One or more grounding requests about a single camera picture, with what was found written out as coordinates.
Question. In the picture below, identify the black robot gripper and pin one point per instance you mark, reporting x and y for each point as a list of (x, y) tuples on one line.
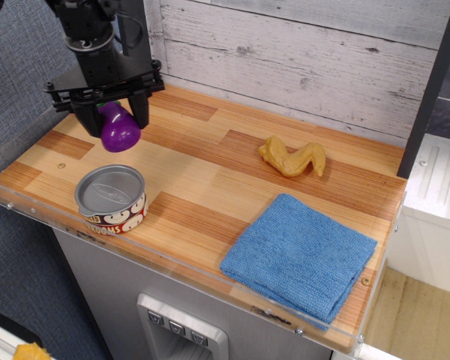
[(96, 78)]

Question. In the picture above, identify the purple toy eggplant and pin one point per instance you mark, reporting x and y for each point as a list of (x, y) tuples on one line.
[(120, 131)]

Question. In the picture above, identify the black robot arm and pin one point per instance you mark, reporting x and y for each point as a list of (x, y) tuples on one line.
[(88, 21)]

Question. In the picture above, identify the mushroom tin can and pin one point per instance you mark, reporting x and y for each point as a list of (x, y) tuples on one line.
[(113, 198)]

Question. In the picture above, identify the clear acrylic table guard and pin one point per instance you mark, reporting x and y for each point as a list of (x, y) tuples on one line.
[(343, 344)]

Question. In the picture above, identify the yellow toy chicken wing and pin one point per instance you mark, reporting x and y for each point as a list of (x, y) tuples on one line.
[(275, 153)]

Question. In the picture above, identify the grey toy fridge cabinet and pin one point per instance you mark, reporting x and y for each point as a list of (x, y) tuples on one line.
[(112, 284)]

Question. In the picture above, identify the silver dispenser panel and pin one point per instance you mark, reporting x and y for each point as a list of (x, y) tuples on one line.
[(180, 330)]

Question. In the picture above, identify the blue folded cloth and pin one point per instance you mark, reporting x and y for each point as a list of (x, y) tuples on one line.
[(300, 258)]

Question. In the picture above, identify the yellow toy at corner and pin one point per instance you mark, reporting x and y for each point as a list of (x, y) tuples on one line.
[(30, 351)]

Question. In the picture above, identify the white toy sink counter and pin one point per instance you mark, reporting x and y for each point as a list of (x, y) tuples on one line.
[(419, 246)]

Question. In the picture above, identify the dark right post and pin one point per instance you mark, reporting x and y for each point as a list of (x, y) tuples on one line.
[(431, 93)]

